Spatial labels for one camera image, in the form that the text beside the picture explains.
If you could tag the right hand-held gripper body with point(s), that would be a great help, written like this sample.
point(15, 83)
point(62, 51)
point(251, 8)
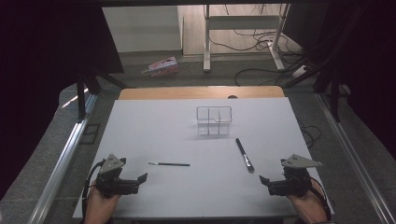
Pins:
point(294, 183)

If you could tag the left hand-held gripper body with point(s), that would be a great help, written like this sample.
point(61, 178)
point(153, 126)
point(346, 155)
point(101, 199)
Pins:
point(109, 183)

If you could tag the thin black pen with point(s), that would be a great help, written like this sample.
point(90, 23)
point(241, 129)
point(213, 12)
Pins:
point(169, 164)

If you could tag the clear acrylic organizer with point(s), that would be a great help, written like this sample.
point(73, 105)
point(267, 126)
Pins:
point(214, 120)

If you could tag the person's right hand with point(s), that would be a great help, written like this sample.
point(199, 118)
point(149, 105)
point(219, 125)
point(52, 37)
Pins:
point(306, 207)

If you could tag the person's left hand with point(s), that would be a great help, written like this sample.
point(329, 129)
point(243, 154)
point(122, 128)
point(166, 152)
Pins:
point(99, 208)

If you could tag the white table board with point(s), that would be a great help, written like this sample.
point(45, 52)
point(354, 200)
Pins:
point(186, 193)

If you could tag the dark table grommet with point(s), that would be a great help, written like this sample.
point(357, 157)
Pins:
point(232, 97)

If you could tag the black metal stand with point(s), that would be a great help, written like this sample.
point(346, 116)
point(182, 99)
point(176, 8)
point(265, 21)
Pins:
point(81, 96)
point(335, 93)

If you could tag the white power strip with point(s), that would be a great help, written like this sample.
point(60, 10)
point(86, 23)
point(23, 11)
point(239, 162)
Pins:
point(299, 71)

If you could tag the pink printed box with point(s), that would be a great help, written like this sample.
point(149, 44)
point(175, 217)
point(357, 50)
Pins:
point(162, 67)

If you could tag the black curtain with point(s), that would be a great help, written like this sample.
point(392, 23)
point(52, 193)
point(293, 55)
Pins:
point(37, 77)
point(367, 62)

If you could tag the white cabinet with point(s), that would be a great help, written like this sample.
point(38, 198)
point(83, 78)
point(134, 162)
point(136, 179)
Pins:
point(141, 28)

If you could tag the aluminium rail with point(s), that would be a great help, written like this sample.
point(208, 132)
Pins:
point(358, 168)
point(62, 161)

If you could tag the white desk frame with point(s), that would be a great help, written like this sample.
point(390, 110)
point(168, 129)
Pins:
point(243, 22)

